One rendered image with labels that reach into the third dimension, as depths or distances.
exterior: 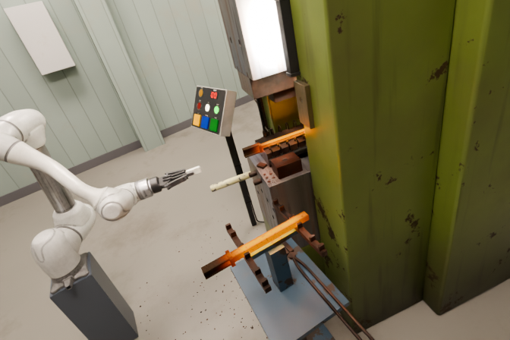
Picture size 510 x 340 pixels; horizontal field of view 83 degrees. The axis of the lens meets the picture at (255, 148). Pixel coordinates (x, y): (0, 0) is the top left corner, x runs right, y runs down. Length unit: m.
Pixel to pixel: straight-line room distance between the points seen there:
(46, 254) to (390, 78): 1.66
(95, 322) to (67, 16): 3.35
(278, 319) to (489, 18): 1.14
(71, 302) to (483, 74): 2.02
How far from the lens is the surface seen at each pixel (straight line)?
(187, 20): 4.54
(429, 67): 1.13
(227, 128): 1.77
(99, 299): 1.94
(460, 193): 1.37
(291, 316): 1.17
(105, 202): 1.24
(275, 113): 1.60
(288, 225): 1.05
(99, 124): 4.46
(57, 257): 1.77
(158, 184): 1.39
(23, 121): 1.63
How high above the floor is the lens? 1.69
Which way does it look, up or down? 29 degrees down
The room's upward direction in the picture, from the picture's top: 14 degrees counter-clockwise
